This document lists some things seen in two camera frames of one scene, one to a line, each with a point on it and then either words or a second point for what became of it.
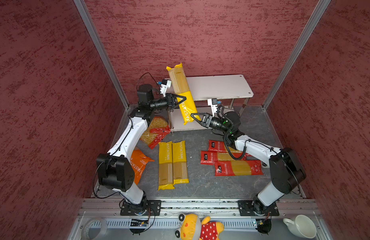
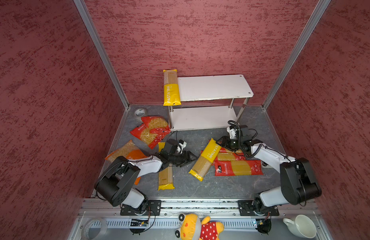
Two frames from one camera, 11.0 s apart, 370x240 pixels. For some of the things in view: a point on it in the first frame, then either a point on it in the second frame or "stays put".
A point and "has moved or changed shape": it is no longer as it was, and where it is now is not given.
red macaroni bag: x=158 y=129 stays put
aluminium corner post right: x=322 y=7 stays put
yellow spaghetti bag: x=165 y=179 stays put
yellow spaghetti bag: x=188 y=112 has moved or changed shape
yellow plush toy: x=192 y=228 stays put
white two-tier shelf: x=210 y=94 stays put
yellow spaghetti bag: x=180 y=170 → x=207 y=158
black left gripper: x=170 y=98 → x=188 y=158
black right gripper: x=206 y=120 → x=224 y=142
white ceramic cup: x=303 y=226 stays put
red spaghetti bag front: x=228 y=168 stays put
